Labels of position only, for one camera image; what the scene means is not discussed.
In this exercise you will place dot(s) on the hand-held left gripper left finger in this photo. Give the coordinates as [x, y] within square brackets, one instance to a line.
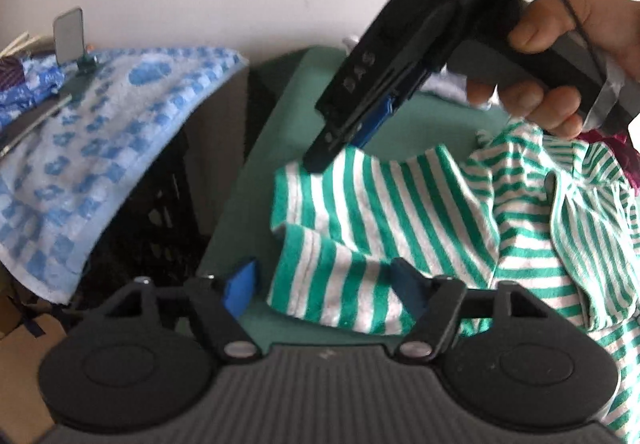
[241, 286]

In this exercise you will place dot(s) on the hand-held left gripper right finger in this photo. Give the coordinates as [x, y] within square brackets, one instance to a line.
[410, 284]

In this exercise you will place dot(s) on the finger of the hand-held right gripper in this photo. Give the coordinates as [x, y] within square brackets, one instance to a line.
[322, 149]
[375, 119]

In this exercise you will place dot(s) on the green white striped shirt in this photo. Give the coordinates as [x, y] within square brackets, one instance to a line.
[425, 224]

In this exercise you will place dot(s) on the white clothes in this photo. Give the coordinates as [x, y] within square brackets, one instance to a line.
[460, 92]

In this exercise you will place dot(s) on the person's right hand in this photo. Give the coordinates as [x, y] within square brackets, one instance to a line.
[595, 19]

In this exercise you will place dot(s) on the black cabinet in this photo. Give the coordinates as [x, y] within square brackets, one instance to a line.
[220, 124]

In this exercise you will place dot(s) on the black plastic crate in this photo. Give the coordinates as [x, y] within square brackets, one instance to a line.
[155, 214]

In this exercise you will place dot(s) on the blue floral towel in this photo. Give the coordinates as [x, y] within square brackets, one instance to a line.
[110, 134]

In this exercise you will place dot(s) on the cardboard box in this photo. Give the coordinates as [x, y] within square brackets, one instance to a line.
[20, 364]

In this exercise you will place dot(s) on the dark red garment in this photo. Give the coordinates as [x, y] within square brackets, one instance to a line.
[620, 154]

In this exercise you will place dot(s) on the green phone stand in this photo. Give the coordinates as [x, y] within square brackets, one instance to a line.
[87, 65]

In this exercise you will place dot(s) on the black tablet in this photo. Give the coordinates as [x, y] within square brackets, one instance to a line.
[30, 127]

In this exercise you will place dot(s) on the blue patterned cloth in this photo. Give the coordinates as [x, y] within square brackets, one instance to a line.
[35, 84]

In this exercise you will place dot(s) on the dark red striped cloth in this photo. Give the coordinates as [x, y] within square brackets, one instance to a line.
[10, 74]

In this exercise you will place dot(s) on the bundle of pale sticks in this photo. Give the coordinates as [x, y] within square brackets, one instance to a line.
[25, 44]

